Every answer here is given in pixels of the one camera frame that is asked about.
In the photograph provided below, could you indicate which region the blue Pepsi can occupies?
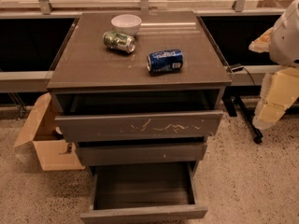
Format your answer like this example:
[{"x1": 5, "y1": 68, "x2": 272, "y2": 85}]
[{"x1": 147, "y1": 49, "x2": 183, "y2": 73}]

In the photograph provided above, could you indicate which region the grey drawer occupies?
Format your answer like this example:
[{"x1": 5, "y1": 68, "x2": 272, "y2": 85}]
[
  {"x1": 55, "y1": 91, "x2": 223, "y2": 142},
  {"x1": 80, "y1": 162, "x2": 207, "y2": 224},
  {"x1": 76, "y1": 138, "x2": 207, "y2": 166}
]

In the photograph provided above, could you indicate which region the grey middle drawer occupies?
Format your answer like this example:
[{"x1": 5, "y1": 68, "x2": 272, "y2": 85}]
[{"x1": 76, "y1": 138, "x2": 207, "y2": 166}]

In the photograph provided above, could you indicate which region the black wheeled stand leg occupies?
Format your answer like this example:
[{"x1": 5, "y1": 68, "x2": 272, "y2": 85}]
[{"x1": 222, "y1": 94, "x2": 263, "y2": 145}]

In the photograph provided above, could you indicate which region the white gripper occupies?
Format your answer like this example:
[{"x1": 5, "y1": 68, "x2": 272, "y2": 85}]
[{"x1": 249, "y1": 0, "x2": 299, "y2": 130}]

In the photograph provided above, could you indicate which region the grey top drawer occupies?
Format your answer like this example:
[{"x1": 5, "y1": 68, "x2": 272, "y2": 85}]
[{"x1": 55, "y1": 91, "x2": 223, "y2": 142}]

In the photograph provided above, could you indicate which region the open cardboard box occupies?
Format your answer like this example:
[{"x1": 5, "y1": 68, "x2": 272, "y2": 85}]
[{"x1": 14, "y1": 93, "x2": 85, "y2": 171}]

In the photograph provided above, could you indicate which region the white bowl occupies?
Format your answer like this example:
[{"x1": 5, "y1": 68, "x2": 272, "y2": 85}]
[{"x1": 111, "y1": 14, "x2": 142, "y2": 36}]

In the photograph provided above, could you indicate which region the grey bottom drawer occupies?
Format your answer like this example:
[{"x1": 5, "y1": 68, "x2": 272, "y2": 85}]
[{"x1": 80, "y1": 162, "x2": 207, "y2": 224}]

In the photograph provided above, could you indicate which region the grey drawer cabinet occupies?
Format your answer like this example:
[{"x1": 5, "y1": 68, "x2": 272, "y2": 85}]
[{"x1": 46, "y1": 10, "x2": 233, "y2": 179}]

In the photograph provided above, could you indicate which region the black cable with plug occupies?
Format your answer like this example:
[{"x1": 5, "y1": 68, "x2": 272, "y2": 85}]
[{"x1": 225, "y1": 63, "x2": 257, "y2": 86}]

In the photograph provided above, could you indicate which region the green soda can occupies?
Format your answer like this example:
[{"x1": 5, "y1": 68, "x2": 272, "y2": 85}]
[{"x1": 103, "y1": 31, "x2": 135, "y2": 53}]

